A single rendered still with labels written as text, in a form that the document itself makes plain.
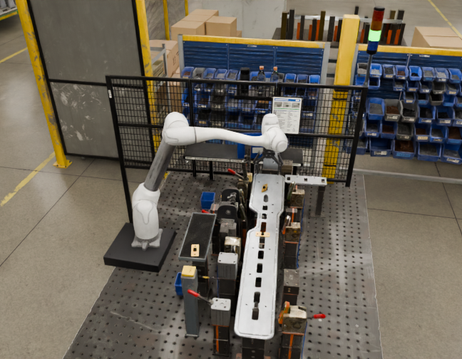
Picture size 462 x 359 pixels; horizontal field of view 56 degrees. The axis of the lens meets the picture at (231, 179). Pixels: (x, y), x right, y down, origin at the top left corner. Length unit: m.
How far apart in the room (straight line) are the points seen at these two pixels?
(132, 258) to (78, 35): 2.51
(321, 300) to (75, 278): 2.13
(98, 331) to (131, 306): 0.23
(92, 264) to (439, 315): 2.84
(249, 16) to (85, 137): 4.92
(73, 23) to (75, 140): 1.32
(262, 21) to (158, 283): 6.96
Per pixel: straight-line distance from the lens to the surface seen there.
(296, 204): 2.91
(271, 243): 2.53
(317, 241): 3.04
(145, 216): 2.78
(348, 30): 3.13
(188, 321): 2.40
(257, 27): 9.04
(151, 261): 2.80
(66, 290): 3.85
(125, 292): 2.74
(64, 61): 4.81
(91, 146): 5.14
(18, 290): 4.00
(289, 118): 3.29
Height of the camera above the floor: 2.69
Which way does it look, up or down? 34 degrees down
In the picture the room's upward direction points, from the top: straight up
